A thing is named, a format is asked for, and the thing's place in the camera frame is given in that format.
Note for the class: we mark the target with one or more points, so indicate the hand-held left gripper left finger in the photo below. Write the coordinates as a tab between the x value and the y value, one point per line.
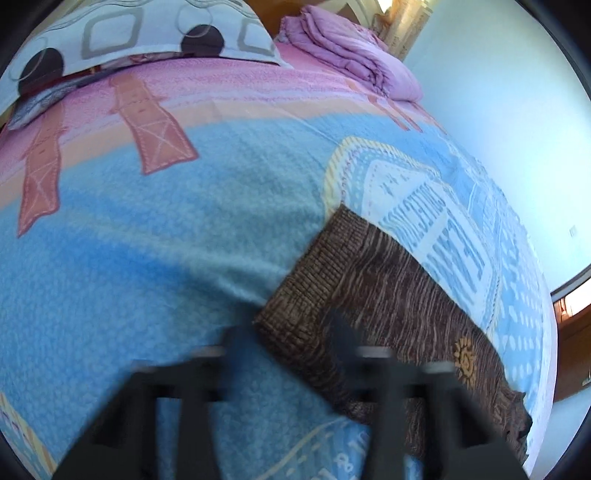
233	357

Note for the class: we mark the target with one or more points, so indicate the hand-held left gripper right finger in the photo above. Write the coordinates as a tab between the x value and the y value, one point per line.
344	350

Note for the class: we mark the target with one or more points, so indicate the brown knit sweater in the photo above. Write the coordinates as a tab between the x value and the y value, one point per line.
392	286

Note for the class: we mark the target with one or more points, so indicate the printed blue pink bed sheet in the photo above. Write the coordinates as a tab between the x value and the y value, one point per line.
161	230

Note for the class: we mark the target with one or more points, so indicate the brown wooden door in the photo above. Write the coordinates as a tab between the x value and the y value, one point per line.
575	341

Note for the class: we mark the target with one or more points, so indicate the folded purple blanket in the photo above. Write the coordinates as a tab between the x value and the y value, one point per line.
355	50

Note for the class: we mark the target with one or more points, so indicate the yellow patterned curtain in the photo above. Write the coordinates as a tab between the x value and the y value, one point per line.
406	23

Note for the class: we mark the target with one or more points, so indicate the white pillow with dark circles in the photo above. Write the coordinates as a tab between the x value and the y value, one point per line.
138	27

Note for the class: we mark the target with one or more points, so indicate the cream and wood headboard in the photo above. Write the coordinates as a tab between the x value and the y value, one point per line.
279	13

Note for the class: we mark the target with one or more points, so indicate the white door frame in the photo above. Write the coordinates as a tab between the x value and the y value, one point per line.
575	281

